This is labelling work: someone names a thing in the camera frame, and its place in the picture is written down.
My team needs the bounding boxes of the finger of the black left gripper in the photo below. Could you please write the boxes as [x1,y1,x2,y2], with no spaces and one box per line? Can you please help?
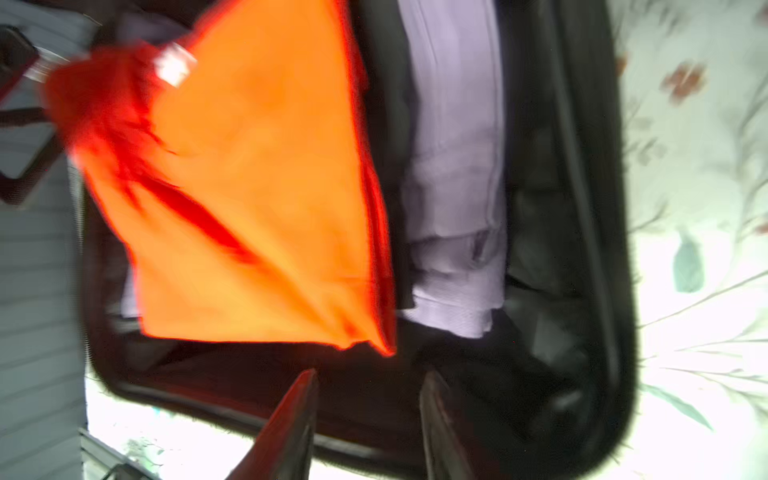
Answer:
[1,24,66,207]

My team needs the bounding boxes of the black t-shirt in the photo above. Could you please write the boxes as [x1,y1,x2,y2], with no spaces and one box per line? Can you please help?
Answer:
[350,0,417,310]

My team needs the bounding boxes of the red t-shirt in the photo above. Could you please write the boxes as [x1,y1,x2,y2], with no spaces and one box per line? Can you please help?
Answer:
[43,1,396,356]

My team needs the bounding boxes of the purple trousers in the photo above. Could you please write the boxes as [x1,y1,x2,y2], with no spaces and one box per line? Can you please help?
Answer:
[119,0,508,340]

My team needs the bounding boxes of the white black suitcase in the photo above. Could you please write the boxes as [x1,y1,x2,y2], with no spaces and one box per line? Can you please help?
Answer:
[81,1,636,479]

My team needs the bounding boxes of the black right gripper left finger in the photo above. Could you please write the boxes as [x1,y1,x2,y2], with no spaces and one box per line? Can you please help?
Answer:
[226,369,318,480]

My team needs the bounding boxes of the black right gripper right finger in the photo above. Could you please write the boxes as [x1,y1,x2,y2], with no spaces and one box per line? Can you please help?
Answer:
[419,371,478,480]

